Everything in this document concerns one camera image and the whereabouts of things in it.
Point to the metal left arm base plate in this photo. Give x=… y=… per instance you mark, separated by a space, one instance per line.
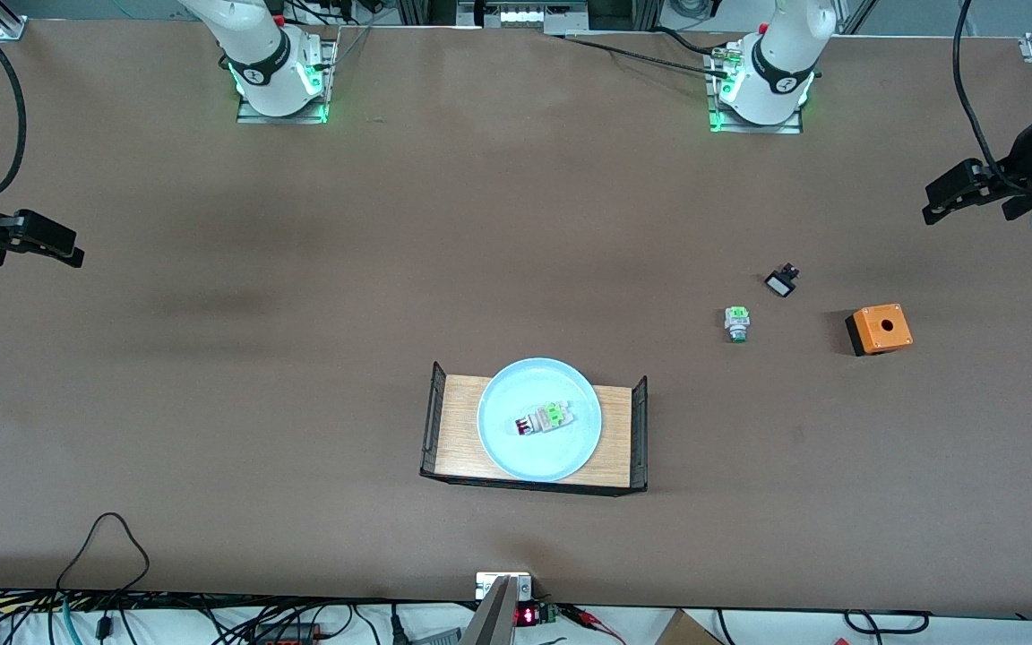
x=762 y=127

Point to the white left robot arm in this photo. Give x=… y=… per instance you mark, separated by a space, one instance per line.
x=771 y=54

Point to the orange box with hole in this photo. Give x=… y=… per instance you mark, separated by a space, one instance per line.
x=881 y=330

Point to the silver pole mounting bracket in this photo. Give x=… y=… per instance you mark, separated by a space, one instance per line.
x=484 y=584

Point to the small black white button cap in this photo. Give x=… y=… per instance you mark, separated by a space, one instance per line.
x=781 y=284

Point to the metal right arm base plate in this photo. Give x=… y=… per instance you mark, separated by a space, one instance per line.
x=252 y=116

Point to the green push button switch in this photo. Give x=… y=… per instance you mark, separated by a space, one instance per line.
x=736 y=321

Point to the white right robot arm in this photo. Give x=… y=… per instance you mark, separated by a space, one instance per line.
x=265 y=63

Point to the light blue round plate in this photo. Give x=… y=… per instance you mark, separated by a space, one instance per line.
x=516 y=457

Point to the red push button switch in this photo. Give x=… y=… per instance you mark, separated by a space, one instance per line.
x=545 y=419

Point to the red digit display module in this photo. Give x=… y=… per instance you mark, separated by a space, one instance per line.
x=527 y=615

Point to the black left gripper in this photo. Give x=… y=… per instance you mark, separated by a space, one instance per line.
x=1020 y=170

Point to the brown cardboard piece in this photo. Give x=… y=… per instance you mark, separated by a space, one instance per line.
x=686 y=632

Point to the grey aluminium camera pole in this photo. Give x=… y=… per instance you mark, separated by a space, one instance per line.
x=491 y=618

